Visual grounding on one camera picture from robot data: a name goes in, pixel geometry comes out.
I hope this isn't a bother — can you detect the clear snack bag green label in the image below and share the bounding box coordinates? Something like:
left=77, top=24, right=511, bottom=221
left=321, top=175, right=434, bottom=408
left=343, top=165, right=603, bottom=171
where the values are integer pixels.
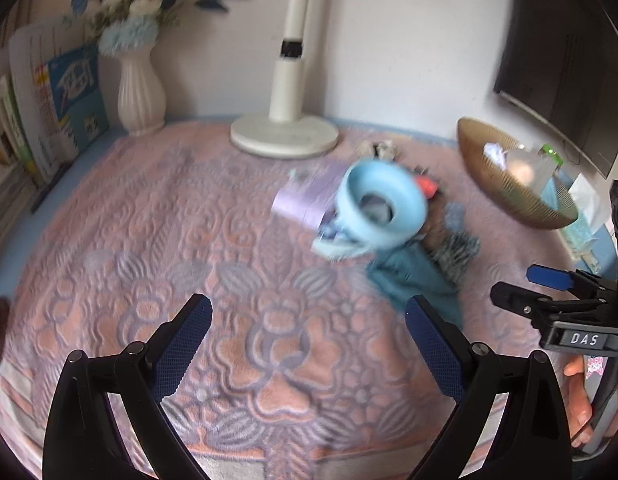
left=519, top=142, right=570, bottom=196

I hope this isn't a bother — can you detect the purple packet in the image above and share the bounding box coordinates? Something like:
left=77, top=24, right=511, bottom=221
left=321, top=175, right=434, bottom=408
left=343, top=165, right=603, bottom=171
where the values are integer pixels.
left=270, top=161, right=346, bottom=231

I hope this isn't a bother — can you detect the pink patterned blanket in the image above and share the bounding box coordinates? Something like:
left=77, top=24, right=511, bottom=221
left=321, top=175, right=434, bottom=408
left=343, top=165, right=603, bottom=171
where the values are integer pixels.
left=0, top=119, right=614, bottom=480

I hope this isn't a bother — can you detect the teal velvet pouch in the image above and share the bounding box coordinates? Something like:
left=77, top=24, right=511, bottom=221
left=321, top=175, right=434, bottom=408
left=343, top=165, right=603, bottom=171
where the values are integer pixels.
left=365, top=247, right=464, bottom=326

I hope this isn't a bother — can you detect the row of upright books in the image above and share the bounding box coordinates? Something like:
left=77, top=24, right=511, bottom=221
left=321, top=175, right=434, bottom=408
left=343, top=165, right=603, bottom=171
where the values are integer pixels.
left=0, top=22, right=110, bottom=188

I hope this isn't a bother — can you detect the amber ribbed glass bowl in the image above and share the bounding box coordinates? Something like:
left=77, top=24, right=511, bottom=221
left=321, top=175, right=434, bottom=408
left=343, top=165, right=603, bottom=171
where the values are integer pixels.
left=456, top=116, right=580, bottom=230

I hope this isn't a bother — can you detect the stack of magazines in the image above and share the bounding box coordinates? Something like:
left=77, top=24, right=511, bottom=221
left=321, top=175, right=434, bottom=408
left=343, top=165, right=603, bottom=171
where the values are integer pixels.
left=0, top=165, right=40, bottom=241

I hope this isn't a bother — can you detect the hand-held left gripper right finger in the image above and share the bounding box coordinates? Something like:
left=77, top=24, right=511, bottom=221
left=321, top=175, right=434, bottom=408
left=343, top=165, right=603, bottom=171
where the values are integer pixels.
left=405, top=295, right=574, bottom=480

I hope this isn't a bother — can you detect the black television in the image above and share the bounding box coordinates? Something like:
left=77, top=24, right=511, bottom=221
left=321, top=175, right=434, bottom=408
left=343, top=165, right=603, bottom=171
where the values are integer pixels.
left=493, top=0, right=618, bottom=178

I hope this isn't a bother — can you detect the person's right hand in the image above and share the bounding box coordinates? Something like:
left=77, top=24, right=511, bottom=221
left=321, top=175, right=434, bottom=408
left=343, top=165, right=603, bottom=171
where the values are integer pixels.
left=564, top=355, right=612, bottom=448

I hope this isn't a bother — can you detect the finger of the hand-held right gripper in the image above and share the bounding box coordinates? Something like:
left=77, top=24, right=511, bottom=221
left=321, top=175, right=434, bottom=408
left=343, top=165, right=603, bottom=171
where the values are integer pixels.
left=490, top=281, right=582, bottom=333
left=526, top=264, right=617, bottom=302

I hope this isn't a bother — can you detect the white paper sheet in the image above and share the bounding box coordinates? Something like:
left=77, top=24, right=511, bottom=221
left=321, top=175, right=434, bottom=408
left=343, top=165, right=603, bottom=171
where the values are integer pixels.
left=569, top=172, right=606, bottom=227

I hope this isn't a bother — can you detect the white desk lamp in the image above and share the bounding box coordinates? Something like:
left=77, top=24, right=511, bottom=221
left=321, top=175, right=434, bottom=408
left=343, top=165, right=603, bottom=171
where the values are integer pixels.
left=230, top=0, right=340, bottom=158

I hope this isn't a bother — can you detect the blue checked plush toy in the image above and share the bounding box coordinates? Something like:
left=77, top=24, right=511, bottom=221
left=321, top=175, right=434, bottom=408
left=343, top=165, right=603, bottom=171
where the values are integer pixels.
left=446, top=202, right=466, bottom=234

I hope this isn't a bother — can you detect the blue face mask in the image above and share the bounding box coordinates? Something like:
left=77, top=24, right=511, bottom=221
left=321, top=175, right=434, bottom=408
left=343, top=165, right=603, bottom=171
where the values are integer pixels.
left=311, top=235, right=375, bottom=262

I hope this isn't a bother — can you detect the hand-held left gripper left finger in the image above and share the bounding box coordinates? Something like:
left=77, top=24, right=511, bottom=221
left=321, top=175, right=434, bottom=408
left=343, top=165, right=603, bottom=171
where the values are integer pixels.
left=42, top=294, right=213, bottom=480

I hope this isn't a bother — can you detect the checked fabric scrunchie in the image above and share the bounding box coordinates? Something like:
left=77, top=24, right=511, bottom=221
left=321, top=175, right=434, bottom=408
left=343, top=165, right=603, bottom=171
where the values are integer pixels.
left=424, top=232, right=482, bottom=281

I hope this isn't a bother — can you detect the artificial flower bouquet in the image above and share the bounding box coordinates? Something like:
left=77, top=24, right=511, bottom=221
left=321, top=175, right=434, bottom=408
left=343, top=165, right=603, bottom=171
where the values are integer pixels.
left=64, top=0, right=240, bottom=58

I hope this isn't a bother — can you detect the blue plastic ring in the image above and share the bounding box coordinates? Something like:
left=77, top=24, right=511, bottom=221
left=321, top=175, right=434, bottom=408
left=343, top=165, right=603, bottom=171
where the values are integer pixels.
left=335, top=160, right=428, bottom=250

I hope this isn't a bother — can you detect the white ribbed vase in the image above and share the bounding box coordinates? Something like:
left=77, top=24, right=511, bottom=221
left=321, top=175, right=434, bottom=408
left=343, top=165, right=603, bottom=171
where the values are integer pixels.
left=116, top=45, right=167, bottom=136

